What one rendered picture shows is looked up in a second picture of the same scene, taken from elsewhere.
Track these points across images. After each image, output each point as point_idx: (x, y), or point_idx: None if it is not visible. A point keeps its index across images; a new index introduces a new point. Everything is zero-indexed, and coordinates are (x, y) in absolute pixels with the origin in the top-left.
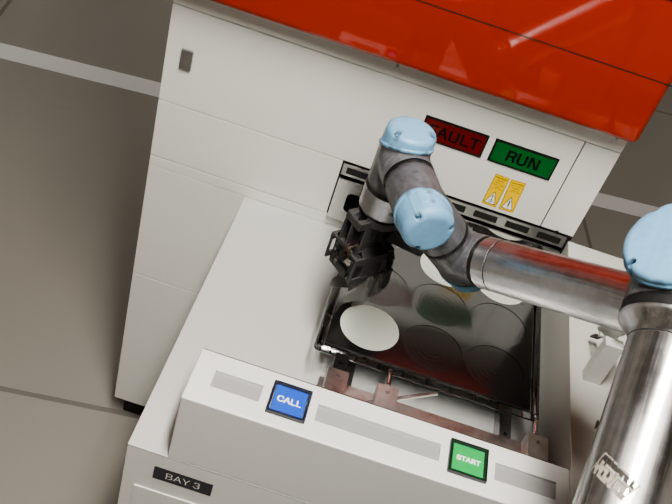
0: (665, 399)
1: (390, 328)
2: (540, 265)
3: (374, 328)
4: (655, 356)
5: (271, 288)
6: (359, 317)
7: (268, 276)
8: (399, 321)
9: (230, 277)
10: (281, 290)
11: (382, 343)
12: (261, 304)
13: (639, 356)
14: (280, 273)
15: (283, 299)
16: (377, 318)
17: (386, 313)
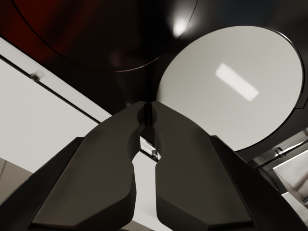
0: None
1: (260, 56)
2: None
3: (234, 95)
4: None
5: (42, 116)
6: (191, 109)
7: (17, 109)
8: (259, 10)
9: (23, 150)
10: (46, 105)
11: (278, 102)
12: (72, 138)
13: None
14: (8, 90)
15: (65, 110)
16: (214, 70)
17: (213, 33)
